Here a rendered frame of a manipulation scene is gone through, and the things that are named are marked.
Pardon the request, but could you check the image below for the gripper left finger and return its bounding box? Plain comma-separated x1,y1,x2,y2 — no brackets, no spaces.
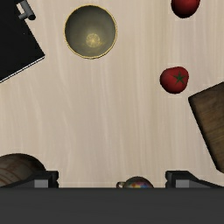
5,170,60,189

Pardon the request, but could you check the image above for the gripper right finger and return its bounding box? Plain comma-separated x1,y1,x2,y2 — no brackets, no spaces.
164,170,221,189

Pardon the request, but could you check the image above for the brown wooden bowl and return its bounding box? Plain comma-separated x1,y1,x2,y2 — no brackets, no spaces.
0,152,47,188

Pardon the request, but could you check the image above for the brown cutting board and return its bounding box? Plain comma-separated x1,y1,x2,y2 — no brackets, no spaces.
187,82,224,174

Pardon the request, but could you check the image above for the red tomato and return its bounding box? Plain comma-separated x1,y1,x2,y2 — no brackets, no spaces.
159,66,190,95
171,0,201,19

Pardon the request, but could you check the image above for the cabinet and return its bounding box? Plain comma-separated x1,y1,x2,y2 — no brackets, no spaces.
0,0,46,84

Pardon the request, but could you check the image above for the grey gold-rimmed bowl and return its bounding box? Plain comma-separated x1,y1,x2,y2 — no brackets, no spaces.
64,3,118,60

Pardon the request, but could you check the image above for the colourful mug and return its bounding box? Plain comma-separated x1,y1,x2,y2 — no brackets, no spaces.
115,176,155,189

